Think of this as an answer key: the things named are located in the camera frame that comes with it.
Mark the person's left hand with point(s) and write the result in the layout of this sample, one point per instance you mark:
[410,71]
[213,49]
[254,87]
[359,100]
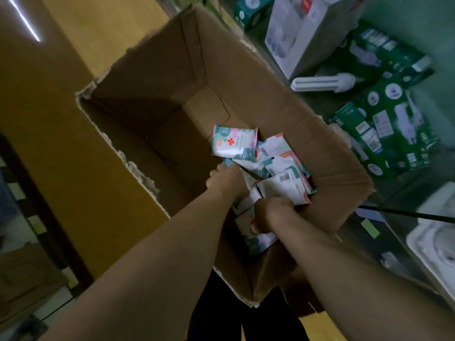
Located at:
[227,184]

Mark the white tube lamp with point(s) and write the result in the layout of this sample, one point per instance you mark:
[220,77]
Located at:
[323,83]

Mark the slim green white box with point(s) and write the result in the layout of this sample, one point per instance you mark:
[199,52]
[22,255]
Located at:
[250,10]

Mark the person's left forearm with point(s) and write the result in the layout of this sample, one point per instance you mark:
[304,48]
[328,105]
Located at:
[142,280]

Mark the pile of packets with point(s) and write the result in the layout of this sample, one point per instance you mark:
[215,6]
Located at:
[234,142]

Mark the brown cardboard box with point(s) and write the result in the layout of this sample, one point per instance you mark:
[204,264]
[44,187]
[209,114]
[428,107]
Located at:
[163,103]

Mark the green bulb boxes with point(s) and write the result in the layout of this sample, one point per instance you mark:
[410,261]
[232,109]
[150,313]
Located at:
[391,117]

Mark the white ceramic tea set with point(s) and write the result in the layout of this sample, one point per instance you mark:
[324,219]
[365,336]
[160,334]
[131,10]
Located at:
[435,238]

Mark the person's right forearm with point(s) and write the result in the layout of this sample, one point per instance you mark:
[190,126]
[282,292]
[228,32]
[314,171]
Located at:
[362,280]

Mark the person's black trousers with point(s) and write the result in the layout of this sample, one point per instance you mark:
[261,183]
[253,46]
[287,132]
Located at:
[220,316]

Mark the white printed box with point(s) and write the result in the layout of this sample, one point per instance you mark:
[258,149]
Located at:
[306,32]

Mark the person's right hand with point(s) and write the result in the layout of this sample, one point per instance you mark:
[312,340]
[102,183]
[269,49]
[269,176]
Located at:
[274,213]

